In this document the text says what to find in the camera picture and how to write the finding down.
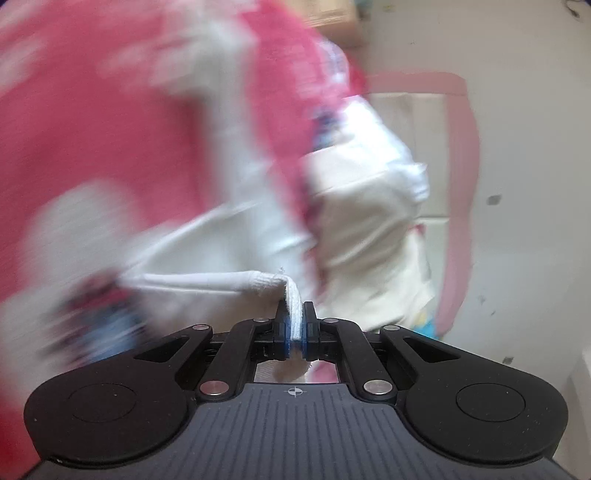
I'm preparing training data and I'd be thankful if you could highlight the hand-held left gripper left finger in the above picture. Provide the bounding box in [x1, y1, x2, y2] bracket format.
[131, 300, 293, 401]

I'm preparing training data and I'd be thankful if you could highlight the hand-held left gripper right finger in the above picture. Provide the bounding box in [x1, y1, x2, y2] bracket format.
[303, 301, 460, 401]

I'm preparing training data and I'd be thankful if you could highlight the white sweatshirt with orange outline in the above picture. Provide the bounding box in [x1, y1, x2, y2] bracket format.
[116, 203, 325, 384]

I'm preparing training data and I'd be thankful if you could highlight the teal cloth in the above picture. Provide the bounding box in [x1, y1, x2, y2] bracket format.
[413, 311, 438, 340]

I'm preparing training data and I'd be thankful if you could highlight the cream hoodie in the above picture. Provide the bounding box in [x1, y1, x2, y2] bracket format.
[304, 98, 438, 334]

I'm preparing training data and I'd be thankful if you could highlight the pink headboard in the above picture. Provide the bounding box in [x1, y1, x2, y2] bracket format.
[365, 71, 482, 334]

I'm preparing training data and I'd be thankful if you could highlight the red floral blanket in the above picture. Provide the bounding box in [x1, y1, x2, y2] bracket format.
[0, 0, 368, 480]

